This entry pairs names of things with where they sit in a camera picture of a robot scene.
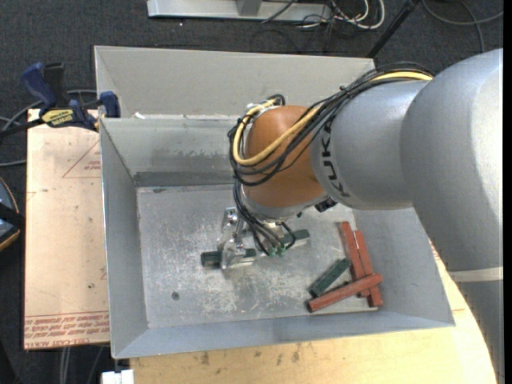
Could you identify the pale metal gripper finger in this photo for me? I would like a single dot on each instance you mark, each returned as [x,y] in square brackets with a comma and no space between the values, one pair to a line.
[234,244]
[232,261]

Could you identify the grey metal bin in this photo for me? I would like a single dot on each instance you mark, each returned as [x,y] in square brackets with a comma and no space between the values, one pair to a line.
[180,270]

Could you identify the brown cardboard board red print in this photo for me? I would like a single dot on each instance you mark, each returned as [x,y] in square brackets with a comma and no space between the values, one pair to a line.
[64,222]

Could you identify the dark green block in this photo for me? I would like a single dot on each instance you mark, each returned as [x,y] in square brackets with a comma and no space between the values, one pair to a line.
[330,276]
[209,258]

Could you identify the red-brown flat block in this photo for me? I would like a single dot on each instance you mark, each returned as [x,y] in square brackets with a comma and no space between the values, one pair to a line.
[366,256]
[348,246]
[344,293]

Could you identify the black cylinder on white bracket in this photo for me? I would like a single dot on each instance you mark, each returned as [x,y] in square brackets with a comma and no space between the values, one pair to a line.
[325,205]

